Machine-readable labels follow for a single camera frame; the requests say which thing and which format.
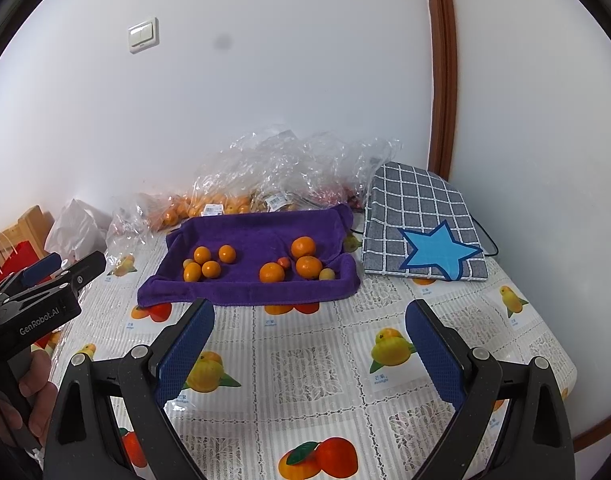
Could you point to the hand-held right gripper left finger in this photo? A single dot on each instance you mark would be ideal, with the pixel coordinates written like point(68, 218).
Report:
point(185, 355)

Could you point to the small red fruit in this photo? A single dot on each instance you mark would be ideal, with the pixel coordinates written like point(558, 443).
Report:
point(284, 262)

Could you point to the pale yellow round fruit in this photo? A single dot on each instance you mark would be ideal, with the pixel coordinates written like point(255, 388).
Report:
point(327, 274)

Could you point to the fruit print tablecloth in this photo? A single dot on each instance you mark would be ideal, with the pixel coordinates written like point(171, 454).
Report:
point(305, 360)

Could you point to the clear bag of red fruit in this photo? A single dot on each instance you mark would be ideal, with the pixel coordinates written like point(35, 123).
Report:
point(315, 170)

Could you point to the clear crumpled plastic bag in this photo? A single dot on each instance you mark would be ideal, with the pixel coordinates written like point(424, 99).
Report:
point(128, 230)

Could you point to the wooden board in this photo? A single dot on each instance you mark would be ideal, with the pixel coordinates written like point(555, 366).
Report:
point(35, 220)

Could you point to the brown wooden door frame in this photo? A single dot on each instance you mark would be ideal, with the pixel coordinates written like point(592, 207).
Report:
point(443, 60)

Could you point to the clear bag of oranges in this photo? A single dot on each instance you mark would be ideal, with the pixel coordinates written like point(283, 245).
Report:
point(205, 205)

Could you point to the checkered cushion with blue star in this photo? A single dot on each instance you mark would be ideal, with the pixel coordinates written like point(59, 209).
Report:
point(415, 210)

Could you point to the purple towel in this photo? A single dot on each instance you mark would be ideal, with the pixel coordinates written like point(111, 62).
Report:
point(255, 240)

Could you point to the white plastic bag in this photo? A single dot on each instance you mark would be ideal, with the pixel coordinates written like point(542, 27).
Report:
point(75, 232)

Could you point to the orange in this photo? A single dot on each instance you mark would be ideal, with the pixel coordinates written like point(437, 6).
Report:
point(272, 273)
point(303, 247)
point(203, 254)
point(227, 253)
point(211, 269)
point(309, 266)
point(192, 273)

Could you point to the white wall light switch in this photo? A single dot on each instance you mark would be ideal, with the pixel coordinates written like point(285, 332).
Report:
point(144, 35)

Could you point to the person's left hand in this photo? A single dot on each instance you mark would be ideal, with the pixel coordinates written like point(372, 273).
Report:
point(37, 390)

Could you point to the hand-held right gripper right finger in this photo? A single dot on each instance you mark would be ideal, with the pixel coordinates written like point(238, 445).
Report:
point(433, 355)

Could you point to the red paper bag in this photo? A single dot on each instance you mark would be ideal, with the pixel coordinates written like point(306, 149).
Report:
point(17, 260)

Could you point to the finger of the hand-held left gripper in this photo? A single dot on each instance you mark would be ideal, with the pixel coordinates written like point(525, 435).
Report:
point(85, 267)
point(40, 269)

